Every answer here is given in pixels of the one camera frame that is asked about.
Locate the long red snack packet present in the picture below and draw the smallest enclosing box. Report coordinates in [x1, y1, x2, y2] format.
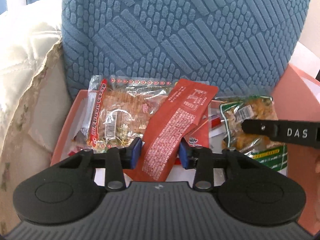
[124, 79, 219, 181]

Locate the clear packet with red strip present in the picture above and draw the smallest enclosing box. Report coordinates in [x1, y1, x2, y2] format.
[73, 75, 174, 153]

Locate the green snack packet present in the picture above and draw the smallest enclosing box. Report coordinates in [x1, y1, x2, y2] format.
[219, 95, 288, 175]

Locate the red white snack packet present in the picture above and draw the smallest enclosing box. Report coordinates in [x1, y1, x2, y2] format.
[175, 114, 211, 170]

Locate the pink deep cardboard box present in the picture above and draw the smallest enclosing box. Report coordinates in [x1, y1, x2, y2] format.
[271, 42, 320, 235]

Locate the pink shallow box lid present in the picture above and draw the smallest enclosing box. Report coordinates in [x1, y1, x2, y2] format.
[49, 89, 290, 188]

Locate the cream quilted blanket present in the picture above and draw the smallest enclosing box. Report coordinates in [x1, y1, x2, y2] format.
[1, 0, 71, 235]

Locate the blue textured pillow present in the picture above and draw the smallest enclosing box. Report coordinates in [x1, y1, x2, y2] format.
[62, 0, 311, 96]

